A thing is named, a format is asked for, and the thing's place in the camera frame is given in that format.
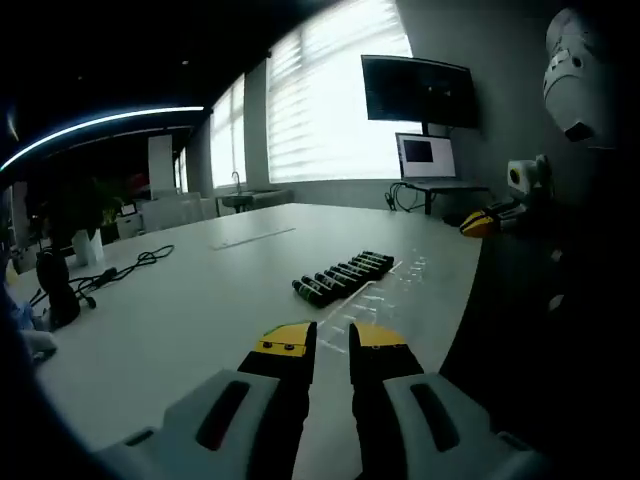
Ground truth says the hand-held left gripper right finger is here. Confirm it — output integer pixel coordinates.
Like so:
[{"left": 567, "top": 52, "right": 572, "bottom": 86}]
[{"left": 348, "top": 322, "right": 551, "bottom": 480}]

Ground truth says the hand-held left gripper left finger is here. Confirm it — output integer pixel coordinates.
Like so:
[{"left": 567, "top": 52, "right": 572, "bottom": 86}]
[{"left": 94, "top": 320, "right": 319, "bottom": 480}]

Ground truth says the clear plastic box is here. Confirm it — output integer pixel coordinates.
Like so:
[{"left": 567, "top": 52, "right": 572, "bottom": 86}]
[{"left": 324, "top": 257, "right": 431, "bottom": 351}]

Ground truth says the row of dark medicine bottles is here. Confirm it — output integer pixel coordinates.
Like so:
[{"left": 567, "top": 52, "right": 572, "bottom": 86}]
[{"left": 290, "top": 249, "right": 396, "bottom": 309}]

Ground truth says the white box with small display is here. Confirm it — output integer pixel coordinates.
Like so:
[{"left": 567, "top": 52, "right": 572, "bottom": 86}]
[{"left": 117, "top": 202, "right": 144, "bottom": 239}]

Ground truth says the laptop with lit screen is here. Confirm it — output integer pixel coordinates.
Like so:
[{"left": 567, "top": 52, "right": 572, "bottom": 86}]
[{"left": 407, "top": 122, "right": 491, "bottom": 216}]

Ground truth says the open laptop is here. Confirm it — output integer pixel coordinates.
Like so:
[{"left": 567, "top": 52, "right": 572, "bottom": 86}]
[{"left": 394, "top": 132, "right": 457, "bottom": 182}]

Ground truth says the person's dark clothing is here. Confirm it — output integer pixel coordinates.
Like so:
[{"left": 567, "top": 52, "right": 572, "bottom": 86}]
[{"left": 439, "top": 149, "right": 640, "bottom": 480}]

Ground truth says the clear acrylic strip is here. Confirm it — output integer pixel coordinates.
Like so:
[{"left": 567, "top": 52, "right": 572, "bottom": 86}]
[{"left": 209, "top": 227, "right": 296, "bottom": 250}]

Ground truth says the wide white window blind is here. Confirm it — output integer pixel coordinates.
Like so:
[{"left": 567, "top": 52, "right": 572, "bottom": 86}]
[{"left": 267, "top": 14, "right": 414, "bottom": 184}]

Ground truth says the grey sink counter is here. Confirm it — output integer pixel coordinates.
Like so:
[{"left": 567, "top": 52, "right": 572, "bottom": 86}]
[{"left": 215, "top": 188, "right": 294, "bottom": 217}]

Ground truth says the white low cabinet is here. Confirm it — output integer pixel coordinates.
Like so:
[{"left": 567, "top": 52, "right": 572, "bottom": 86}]
[{"left": 139, "top": 192, "right": 216, "bottom": 232}]

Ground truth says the white crumpled cloth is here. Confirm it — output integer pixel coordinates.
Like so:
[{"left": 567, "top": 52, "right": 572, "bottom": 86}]
[{"left": 22, "top": 329, "right": 57, "bottom": 362}]

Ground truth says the green plant in white pot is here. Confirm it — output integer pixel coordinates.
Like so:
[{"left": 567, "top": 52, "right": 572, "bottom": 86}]
[{"left": 47, "top": 177, "right": 124, "bottom": 266}]

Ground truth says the black round desk device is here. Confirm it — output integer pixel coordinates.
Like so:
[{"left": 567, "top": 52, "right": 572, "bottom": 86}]
[{"left": 35, "top": 247, "right": 81, "bottom": 326}]

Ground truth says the white square pillar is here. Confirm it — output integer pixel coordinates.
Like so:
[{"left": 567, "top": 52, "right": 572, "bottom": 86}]
[{"left": 148, "top": 135, "right": 175, "bottom": 194}]

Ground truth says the blue-white plastic pack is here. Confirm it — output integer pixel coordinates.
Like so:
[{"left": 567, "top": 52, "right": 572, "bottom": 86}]
[{"left": 4, "top": 292, "right": 36, "bottom": 331}]

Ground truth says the narrow white window blind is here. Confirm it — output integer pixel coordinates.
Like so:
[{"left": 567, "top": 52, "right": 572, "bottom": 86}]
[{"left": 209, "top": 74, "right": 246, "bottom": 189}]

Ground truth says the curved ceiling light strip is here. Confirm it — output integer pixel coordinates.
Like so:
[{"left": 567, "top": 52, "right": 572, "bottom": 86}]
[{"left": 0, "top": 105, "right": 205, "bottom": 171}]

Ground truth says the black cable bundle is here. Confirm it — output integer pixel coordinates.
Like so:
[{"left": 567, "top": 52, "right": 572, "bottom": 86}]
[{"left": 384, "top": 180, "right": 419, "bottom": 214}]

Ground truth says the black wall monitor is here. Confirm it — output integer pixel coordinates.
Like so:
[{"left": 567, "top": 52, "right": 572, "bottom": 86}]
[{"left": 360, "top": 54, "right": 475, "bottom": 129}]

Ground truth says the black power cable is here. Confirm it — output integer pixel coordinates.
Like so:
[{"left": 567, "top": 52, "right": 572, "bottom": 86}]
[{"left": 67, "top": 244, "right": 175, "bottom": 306}]

